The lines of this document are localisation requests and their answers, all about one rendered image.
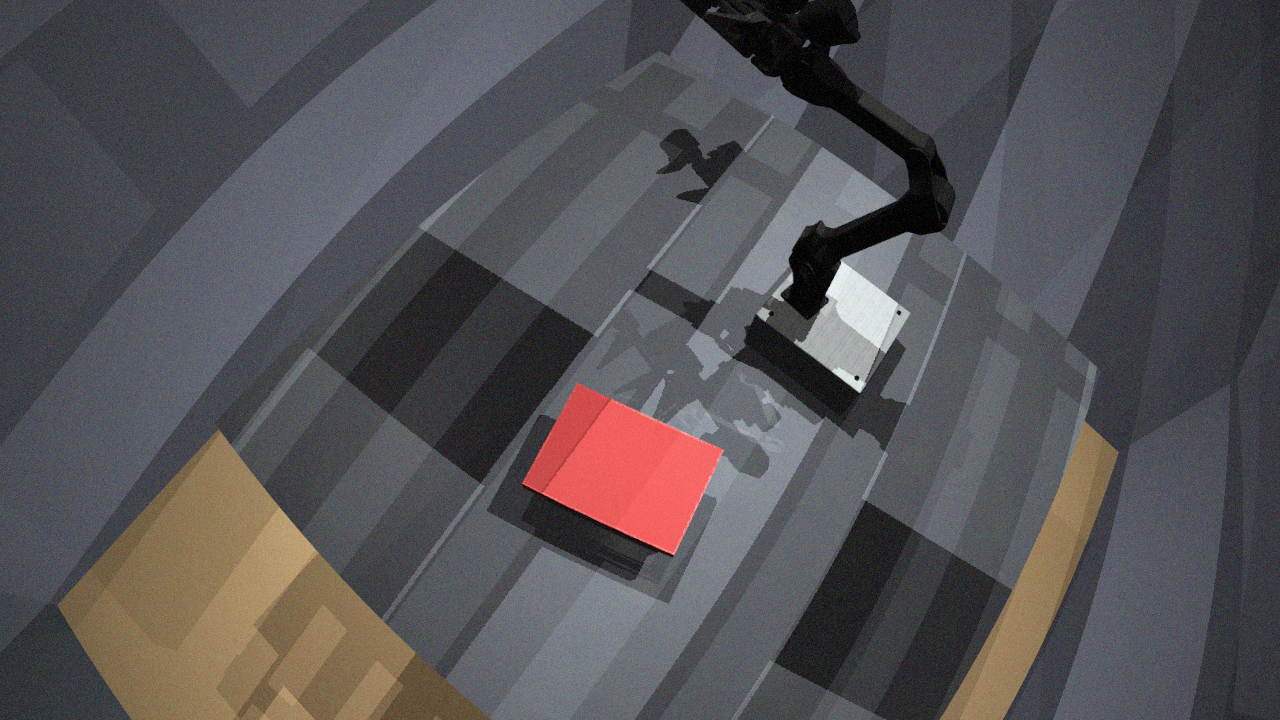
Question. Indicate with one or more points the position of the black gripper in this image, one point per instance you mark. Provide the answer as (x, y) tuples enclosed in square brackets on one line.
[(745, 25)]

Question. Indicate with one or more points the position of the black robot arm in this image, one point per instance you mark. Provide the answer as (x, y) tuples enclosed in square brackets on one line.
[(816, 78)]

